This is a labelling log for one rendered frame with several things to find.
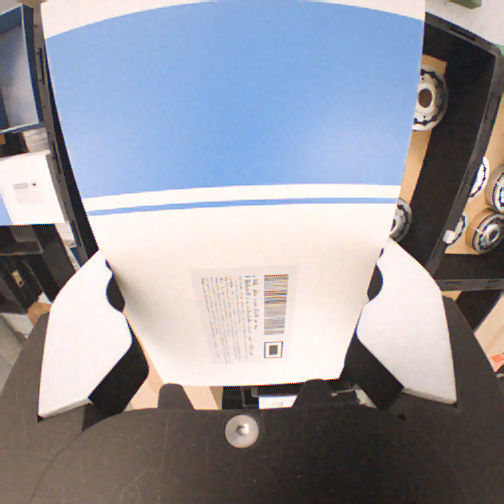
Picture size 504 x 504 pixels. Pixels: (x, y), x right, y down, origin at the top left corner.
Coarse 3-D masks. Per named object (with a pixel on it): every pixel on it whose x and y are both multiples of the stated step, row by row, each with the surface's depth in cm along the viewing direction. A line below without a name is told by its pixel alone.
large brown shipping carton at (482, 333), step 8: (496, 304) 49; (496, 312) 51; (488, 320) 53; (496, 320) 53; (480, 328) 54; (488, 328) 55; (496, 328) 56; (480, 336) 57; (488, 336) 58; (496, 336) 59; (480, 344) 60; (488, 344) 61; (496, 344) 62; (488, 352) 64; (496, 352) 65
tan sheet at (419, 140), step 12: (432, 60) 28; (444, 72) 29; (420, 132) 34; (420, 144) 35; (408, 156) 36; (420, 156) 36; (408, 168) 38; (420, 168) 38; (408, 180) 39; (408, 192) 40; (408, 204) 41
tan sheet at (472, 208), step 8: (496, 120) 32; (496, 128) 33; (496, 136) 34; (488, 144) 34; (496, 144) 34; (488, 152) 35; (496, 152) 35; (488, 160) 36; (496, 160) 36; (488, 176) 38; (472, 200) 41; (480, 200) 41; (472, 208) 42; (480, 208) 42; (472, 216) 43; (464, 240) 46; (456, 248) 47; (464, 248) 47; (472, 248) 47
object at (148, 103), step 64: (64, 0) 4; (128, 0) 5; (192, 0) 5; (256, 0) 5; (320, 0) 5; (384, 0) 5; (64, 64) 5; (128, 64) 6; (192, 64) 6; (256, 64) 6; (320, 64) 6; (384, 64) 6; (64, 128) 6; (128, 128) 7; (192, 128) 7; (256, 128) 7; (320, 128) 7; (384, 128) 7; (128, 192) 8; (192, 192) 8; (256, 192) 8; (320, 192) 8; (384, 192) 8; (128, 256) 9; (192, 256) 9; (256, 256) 9; (320, 256) 9; (192, 320) 11; (256, 320) 11; (320, 320) 11; (192, 384) 15; (256, 384) 15
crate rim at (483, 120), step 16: (432, 16) 18; (448, 32) 19; (464, 32) 18; (480, 48) 19; (496, 48) 19; (496, 64) 20; (496, 80) 21; (480, 128) 25; (480, 144) 26; (464, 176) 28; (448, 224) 33; (432, 256) 36
